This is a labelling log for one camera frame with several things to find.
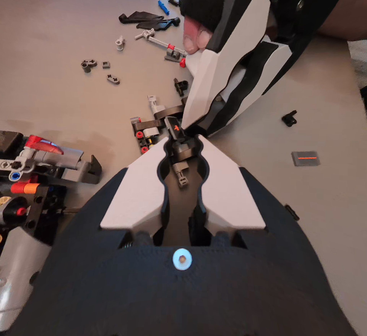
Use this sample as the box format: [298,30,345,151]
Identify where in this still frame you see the black lego pin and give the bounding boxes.
[284,204,300,221]

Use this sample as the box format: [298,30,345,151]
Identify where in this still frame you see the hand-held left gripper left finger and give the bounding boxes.
[100,136,170,246]

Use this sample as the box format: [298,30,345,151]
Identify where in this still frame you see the black grey lego subassembly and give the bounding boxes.
[130,95,207,189]

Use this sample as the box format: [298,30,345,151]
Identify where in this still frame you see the lego car chassis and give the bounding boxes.
[0,131,102,322]

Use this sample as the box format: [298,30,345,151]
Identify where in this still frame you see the dark lego tile red stripe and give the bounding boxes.
[291,150,321,167]

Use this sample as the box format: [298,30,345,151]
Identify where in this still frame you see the person's right hand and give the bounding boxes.
[181,0,233,55]

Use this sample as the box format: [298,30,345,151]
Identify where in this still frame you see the black lego panel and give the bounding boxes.
[118,11,182,31]

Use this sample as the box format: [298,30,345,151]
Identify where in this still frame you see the scattered lego pieces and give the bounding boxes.
[115,0,188,68]

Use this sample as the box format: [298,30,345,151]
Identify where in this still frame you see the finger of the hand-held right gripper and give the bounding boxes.
[181,0,272,130]
[206,36,293,138]

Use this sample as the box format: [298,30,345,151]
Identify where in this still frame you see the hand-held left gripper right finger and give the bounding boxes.
[188,135,266,246]

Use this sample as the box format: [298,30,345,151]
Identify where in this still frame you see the black connector with axle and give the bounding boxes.
[282,110,298,127]

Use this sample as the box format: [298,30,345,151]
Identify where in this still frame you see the person's right forearm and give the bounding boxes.
[318,0,367,41]

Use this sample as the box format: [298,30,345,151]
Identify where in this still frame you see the black lego pin connector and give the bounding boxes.
[173,78,189,97]

